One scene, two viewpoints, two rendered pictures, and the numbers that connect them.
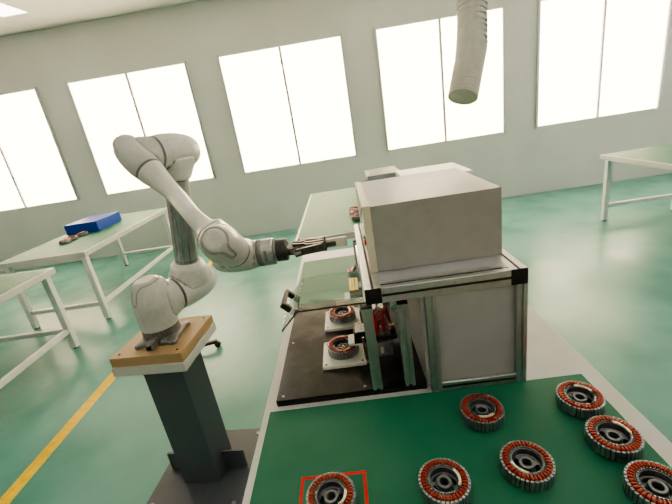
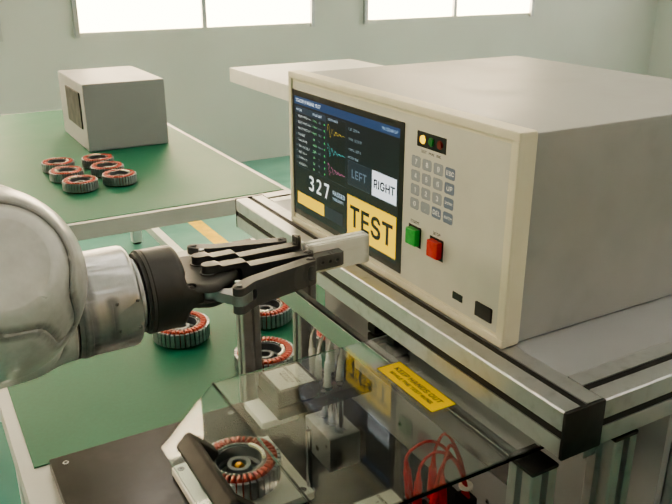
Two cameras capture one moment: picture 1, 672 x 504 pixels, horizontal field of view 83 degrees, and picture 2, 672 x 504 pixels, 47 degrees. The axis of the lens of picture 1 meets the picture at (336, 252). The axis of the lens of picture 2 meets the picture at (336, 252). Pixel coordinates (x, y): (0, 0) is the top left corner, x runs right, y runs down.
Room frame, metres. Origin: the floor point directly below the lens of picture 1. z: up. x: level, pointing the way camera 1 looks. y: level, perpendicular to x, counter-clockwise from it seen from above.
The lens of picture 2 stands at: (0.59, 0.38, 1.46)
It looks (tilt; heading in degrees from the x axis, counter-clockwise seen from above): 21 degrees down; 327
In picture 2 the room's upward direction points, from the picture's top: straight up
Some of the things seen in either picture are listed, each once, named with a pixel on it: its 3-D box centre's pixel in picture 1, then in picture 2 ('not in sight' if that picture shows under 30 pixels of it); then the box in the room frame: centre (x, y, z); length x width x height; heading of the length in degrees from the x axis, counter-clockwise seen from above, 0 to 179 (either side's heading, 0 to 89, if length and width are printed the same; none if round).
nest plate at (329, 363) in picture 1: (344, 353); not in sight; (1.16, 0.03, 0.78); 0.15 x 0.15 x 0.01; 87
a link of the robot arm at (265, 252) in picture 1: (268, 251); (103, 300); (1.20, 0.22, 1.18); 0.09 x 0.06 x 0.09; 177
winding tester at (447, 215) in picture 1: (418, 213); (510, 165); (1.25, -0.30, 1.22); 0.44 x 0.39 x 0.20; 177
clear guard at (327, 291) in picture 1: (335, 296); (367, 437); (1.09, 0.03, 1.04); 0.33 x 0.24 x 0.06; 87
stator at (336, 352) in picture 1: (343, 347); not in sight; (1.16, 0.03, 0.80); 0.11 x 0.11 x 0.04
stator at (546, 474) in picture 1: (526, 464); not in sight; (0.63, -0.35, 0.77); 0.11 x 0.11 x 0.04
